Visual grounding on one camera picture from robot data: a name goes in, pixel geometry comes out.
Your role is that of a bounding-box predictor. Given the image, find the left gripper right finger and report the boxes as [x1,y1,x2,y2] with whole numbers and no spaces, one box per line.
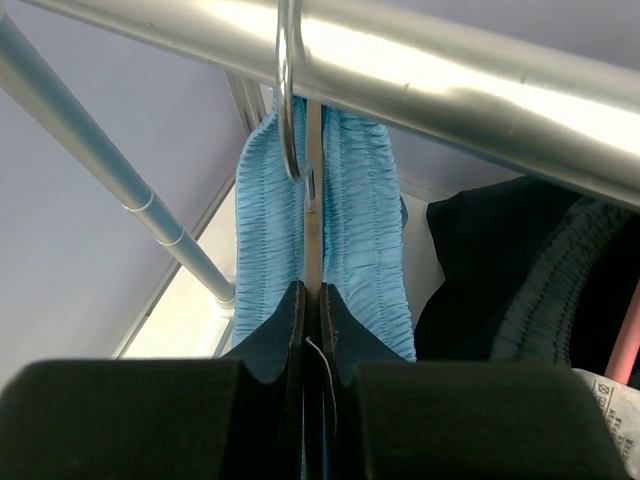
[320,285,627,479]

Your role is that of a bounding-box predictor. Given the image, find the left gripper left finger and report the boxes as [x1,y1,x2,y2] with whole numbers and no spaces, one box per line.
[1,281,305,479]

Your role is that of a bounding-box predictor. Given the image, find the light blue shorts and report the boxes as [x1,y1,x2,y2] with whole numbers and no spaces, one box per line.
[232,107,416,361]

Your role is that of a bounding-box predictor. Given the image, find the black shorts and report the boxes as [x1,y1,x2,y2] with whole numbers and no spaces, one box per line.
[414,177,639,374]

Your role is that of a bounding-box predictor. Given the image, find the pink hanger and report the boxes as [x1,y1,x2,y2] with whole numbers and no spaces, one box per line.
[605,285,639,384]

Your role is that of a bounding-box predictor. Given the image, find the grey hanger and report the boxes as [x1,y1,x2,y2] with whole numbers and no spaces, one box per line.
[275,0,324,291]

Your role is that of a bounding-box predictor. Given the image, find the silver clothes rack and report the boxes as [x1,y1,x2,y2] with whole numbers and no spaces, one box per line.
[0,0,640,306]

